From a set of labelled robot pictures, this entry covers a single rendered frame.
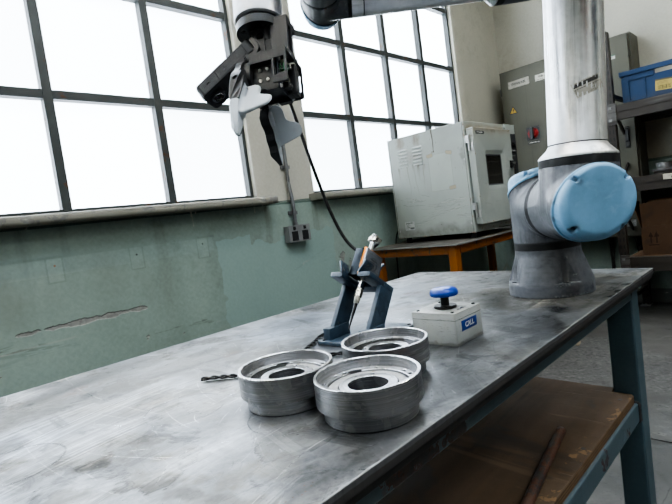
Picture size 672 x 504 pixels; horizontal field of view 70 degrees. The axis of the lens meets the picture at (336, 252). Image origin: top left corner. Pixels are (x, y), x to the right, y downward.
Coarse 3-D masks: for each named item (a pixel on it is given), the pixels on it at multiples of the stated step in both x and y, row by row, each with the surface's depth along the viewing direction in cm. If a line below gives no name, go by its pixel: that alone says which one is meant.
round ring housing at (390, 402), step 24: (360, 360) 51; (384, 360) 51; (408, 360) 49; (360, 384) 48; (384, 384) 48; (408, 384) 43; (336, 408) 42; (360, 408) 42; (384, 408) 42; (408, 408) 42; (360, 432) 42
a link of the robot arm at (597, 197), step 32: (544, 0) 75; (576, 0) 71; (544, 32) 75; (576, 32) 71; (576, 64) 71; (576, 96) 72; (576, 128) 72; (544, 160) 75; (576, 160) 71; (608, 160) 71; (544, 192) 76; (576, 192) 70; (608, 192) 70; (544, 224) 78; (576, 224) 71; (608, 224) 71
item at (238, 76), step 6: (240, 66) 69; (234, 72) 68; (240, 72) 67; (234, 78) 68; (240, 78) 67; (246, 78) 69; (234, 84) 66; (240, 84) 67; (246, 84) 69; (234, 90) 66; (240, 90) 67; (234, 96) 66
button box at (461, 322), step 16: (432, 304) 72; (464, 304) 69; (416, 320) 68; (432, 320) 66; (448, 320) 64; (464, 320) 65; (480, 320) 68; (432, 336) 67; (448, 336) 65; (464, 336) 65
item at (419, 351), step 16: (352, 336) 61; (368, 336) 63; (384, 336) 63; (400, 336) 62; (416, 336) 60; (352, 352) 55; (368, 352) 53; (384, 352) 53; (400, 352) 53; (416, 352) 54
